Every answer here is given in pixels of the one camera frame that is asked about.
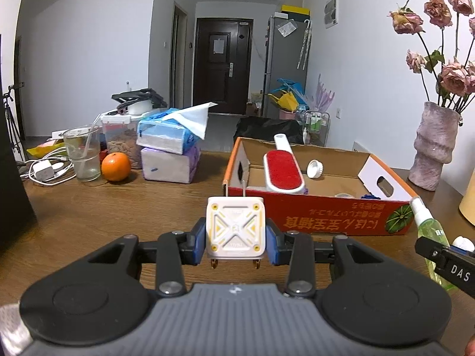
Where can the grey refrigerator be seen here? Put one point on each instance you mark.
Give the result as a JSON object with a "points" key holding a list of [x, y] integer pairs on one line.
{"points": [[284, 63]]}

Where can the cream yellow bottle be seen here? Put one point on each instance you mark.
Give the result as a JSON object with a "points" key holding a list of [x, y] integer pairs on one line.
{"points": [[468, 204]]}

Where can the pink stone vase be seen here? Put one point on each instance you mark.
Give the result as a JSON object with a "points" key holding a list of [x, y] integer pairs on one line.
{"points": [[436, 144]]}

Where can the orange cardboard box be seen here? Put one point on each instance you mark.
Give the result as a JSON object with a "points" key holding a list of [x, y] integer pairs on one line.
{"points": [[323, 215]]}

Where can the green spray bottle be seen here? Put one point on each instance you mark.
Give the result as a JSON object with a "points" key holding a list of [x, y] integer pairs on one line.
{"points": [[426, 226]]}

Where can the blue folding rack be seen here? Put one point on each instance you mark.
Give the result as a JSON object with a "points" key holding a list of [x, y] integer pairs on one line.
{"points": [[293, 87]]}

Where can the white folded umbrella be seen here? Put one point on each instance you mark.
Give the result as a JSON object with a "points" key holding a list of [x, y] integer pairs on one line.
{"points": [[304, 44]]}

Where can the yellow box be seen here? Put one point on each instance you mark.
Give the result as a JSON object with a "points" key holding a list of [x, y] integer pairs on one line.
{"points": [[295, 10]]}

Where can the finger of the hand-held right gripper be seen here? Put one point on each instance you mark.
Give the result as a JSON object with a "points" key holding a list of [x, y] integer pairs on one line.
{"points": [[432, 250]]}

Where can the yellow bag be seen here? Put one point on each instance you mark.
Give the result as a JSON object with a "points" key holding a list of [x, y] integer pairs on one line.
{"points": [[284, 102]]}

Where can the white bottle cap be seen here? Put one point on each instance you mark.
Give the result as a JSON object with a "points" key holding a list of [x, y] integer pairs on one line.
{"points": [[315, 168]]}

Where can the blue tissue pack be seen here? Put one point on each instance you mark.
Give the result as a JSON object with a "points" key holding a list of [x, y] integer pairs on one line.
{"points": [[167, 133]]}

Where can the black folding stand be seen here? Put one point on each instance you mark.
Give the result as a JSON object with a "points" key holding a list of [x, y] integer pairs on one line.
{"points": [[141, 96]]}

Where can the black flat panel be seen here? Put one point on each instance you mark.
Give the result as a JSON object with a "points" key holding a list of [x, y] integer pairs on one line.
{"points": [[13, 193]]}

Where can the white power adapter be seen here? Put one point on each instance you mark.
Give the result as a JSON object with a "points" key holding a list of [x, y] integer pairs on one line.
{"points": [[43, 170]]}

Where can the dark brown door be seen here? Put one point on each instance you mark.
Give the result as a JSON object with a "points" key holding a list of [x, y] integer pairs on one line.
{"points": [[222, 66]]}

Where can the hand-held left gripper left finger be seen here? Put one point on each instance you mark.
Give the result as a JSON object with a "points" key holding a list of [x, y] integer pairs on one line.
{"points": [[199, 244]]}

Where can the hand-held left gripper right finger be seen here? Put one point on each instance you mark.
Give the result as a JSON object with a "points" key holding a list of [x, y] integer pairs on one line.
{"points": [[272, 246]]}

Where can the white charger cube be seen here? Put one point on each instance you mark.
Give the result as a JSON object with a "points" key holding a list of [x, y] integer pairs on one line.
{"points": [[235, 226]]}

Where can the orange fruit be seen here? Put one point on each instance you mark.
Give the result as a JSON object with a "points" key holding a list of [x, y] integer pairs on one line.
{"points": [[115, 167]]}

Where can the clear glass cup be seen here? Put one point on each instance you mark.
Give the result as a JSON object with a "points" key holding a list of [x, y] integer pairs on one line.
{"points": [[83, 155]]}

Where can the white electric panel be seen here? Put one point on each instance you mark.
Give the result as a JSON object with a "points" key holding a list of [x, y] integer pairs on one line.
{"points": [[331, 11]]}

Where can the clear food container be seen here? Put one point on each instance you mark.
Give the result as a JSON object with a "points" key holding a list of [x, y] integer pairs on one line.
{"points": [[120, 141]]}

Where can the red and white lint brush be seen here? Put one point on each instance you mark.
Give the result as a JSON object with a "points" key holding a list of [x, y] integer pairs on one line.
{"points": [[284, 170]]}

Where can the trolley cart with bottles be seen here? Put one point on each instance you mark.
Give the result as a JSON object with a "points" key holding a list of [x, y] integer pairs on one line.
{"points": [[315, 124]]}

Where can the black bag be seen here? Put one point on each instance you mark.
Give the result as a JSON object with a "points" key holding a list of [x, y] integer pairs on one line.
{"points": [[267, 129]]}

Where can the black tripod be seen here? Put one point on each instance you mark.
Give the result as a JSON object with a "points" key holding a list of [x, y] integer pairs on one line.
{"points": [[11, 118]]}

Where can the purple tissue pack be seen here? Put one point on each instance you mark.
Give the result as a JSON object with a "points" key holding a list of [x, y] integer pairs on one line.
{"points": [[167, 165]]}

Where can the white pot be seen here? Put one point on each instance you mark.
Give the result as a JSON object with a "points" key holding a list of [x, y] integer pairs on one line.
{"points": [[138, 107]]}

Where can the bunch of dried pink roses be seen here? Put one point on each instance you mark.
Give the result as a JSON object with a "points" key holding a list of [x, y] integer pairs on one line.
{"points": [[449, 74]]}

